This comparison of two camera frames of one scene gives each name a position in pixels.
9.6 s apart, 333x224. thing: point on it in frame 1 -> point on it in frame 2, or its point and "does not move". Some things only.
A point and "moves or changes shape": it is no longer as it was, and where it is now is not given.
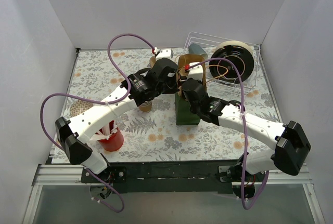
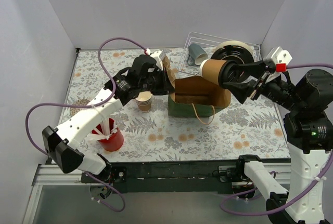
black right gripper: x=189 y=85 -> x=256 y=84
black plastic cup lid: x=234 y=102 -> x=227 y=73
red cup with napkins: x=110 y=137 does not move
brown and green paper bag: x=184 y=115 moves or changes shape
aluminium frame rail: x=47 y=174 does not move
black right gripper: x=217 y=176 does not move
